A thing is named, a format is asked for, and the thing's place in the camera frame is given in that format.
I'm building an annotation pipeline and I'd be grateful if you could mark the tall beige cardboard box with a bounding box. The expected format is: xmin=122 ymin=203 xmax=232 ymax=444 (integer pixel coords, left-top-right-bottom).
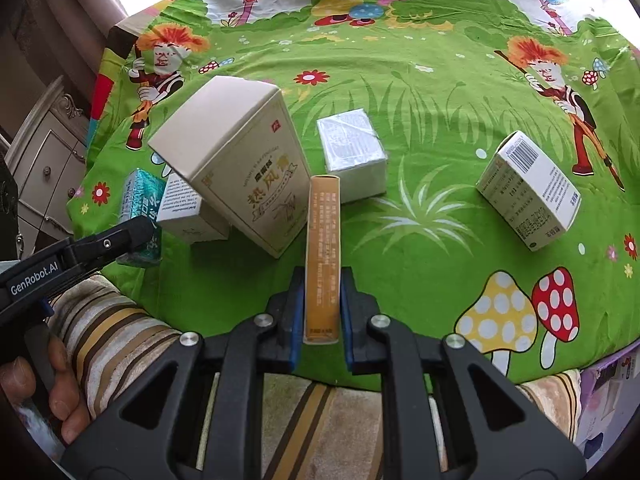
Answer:
xmin=147 ymin=76 xmax=312 ymax=259

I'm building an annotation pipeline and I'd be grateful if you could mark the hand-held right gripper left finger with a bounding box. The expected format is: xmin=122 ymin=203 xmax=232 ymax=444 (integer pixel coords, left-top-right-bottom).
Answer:
xmin=60 ymin=266 xmax=306 ymax=480

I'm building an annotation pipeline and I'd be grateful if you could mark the small white glossy box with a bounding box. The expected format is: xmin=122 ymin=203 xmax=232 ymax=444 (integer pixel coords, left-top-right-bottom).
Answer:
xmin=317 ymin=108 xmax=388 ymax=204

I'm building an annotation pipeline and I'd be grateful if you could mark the small white printed box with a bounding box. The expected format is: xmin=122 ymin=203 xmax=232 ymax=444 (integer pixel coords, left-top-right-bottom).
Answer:
xmin=161 ymin=172 xmax=231 ymax=246

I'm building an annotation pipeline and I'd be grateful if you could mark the long yellow box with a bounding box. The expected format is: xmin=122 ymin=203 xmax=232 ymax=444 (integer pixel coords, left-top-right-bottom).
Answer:
xmin=302 ymin=175 xmax=342 ymax=346

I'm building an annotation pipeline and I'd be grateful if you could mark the green cartoon printed blanket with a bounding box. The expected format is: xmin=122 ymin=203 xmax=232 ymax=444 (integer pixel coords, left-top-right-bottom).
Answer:
xmin=65 ymin=0 xmax=640 ymax=393

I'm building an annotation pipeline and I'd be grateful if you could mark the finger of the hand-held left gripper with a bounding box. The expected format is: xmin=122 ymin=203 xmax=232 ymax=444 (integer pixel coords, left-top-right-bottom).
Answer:
xmin=67 ymin=215 xmax=156 ymax=274

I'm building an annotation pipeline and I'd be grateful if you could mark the white barcode medicine box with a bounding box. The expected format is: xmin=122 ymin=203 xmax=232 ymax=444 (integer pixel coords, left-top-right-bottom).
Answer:
xmin=476 ymin=130 xmax=574 ymax=252

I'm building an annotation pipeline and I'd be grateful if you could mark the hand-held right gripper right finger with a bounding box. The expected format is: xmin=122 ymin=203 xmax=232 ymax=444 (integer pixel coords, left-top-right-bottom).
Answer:
xmin=340 ymin=267 xmax=587 ymax=480

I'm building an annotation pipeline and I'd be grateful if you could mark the person's left hand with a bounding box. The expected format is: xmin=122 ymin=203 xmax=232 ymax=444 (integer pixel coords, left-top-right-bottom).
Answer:
xmin=0 ymin=335 xmax=92 ymax=444

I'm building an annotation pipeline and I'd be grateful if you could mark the brown striped plush blanket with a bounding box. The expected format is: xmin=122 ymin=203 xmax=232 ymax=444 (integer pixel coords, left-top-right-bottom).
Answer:
xmin=47 ymin=275 xmax=583 ymax=480

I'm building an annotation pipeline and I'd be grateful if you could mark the teal white box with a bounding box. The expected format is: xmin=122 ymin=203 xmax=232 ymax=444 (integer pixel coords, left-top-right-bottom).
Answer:
xmin=118 ymin=169 xmax=168 ymax=267

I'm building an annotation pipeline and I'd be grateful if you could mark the purple white cardboard box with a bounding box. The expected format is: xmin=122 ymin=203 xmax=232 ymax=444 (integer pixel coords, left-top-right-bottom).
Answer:
xmin=575 ymin=345 xmax=640 ymax=466

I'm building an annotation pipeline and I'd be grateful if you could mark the brown curtain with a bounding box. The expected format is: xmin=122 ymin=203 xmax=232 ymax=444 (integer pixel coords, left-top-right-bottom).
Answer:
xmin=15 ymin=0 xmax=128 ymax=126

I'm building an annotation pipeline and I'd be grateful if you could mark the cream carved nightstand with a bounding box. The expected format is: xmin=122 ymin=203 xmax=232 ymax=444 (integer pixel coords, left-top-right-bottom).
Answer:
xmin=2 ymin=75 xmax=91 ymax=256

